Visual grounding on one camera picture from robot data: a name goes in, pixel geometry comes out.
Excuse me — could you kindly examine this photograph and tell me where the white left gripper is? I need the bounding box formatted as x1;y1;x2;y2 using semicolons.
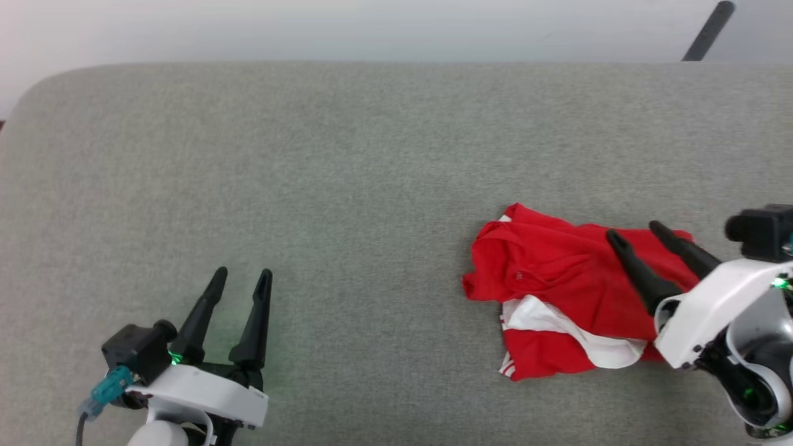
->
125;266;274;432

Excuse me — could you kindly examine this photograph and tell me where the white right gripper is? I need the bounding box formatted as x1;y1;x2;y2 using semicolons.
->
606;221;793;372

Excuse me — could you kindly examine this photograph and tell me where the red and white garment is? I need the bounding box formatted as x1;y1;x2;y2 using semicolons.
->
462;203;705;382

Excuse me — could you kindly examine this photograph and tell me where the black slanted bar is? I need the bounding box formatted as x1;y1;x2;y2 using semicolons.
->
681;1;737;62

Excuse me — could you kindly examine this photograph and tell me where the teal cable connector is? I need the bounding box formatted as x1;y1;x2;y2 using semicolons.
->
79;365;134;420

